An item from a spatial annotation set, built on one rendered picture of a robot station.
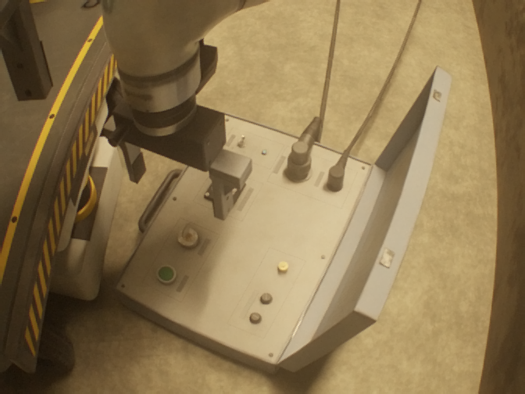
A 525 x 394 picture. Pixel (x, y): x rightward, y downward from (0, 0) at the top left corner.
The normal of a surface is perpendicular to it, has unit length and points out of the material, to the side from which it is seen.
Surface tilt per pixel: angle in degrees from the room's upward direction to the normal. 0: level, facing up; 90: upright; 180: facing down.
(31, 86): 90
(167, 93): 90
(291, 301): 0
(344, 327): 90
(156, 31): 91
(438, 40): 0
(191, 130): 0
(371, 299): 15
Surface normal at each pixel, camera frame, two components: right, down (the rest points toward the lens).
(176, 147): -0.42, 0.73
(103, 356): 0.00, -0.59
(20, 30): -0.08, 0.80
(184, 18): 0.73, 0.55
